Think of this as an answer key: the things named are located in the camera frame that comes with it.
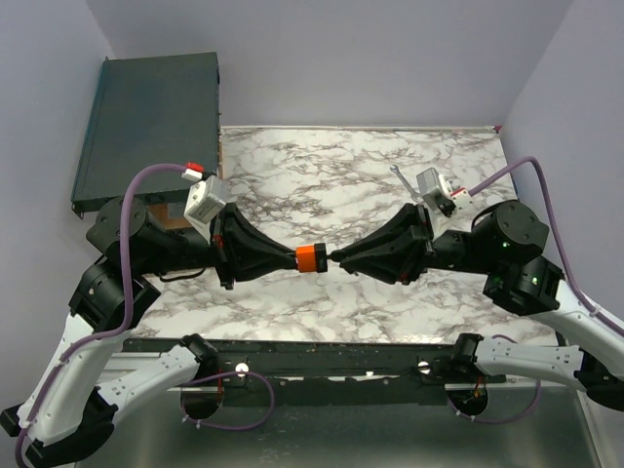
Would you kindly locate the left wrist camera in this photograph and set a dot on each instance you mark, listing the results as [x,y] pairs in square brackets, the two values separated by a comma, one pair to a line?
[205,200]

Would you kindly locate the small thin wrench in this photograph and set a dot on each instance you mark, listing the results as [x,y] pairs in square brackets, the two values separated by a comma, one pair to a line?
[414,195]

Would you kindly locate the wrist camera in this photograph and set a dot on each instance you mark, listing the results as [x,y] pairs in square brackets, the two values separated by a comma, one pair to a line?
[444,203]
[205,200]

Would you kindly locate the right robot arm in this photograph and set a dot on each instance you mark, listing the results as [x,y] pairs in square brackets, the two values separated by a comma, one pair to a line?
[506,246]

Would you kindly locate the dark green metal box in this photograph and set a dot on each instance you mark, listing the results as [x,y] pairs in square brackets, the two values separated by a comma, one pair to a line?
[147,111]

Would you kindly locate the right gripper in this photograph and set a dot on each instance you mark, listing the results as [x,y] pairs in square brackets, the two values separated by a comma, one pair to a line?
[401,264]

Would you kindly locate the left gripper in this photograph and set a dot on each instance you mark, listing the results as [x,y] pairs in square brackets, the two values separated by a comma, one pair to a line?
[242,250]

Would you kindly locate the wooden board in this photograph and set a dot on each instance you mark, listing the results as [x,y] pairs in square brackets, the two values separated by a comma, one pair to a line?
[170,215]

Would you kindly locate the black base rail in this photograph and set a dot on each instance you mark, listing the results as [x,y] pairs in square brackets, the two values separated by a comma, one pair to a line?
[318,374]

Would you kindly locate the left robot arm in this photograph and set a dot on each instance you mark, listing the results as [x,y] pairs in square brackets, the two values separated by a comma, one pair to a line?
[71,413]

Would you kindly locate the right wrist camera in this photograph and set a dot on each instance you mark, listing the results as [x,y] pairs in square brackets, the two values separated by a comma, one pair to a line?
[444,203]

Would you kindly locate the orange padlock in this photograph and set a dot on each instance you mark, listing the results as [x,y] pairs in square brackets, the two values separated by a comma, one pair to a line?
[312,258]

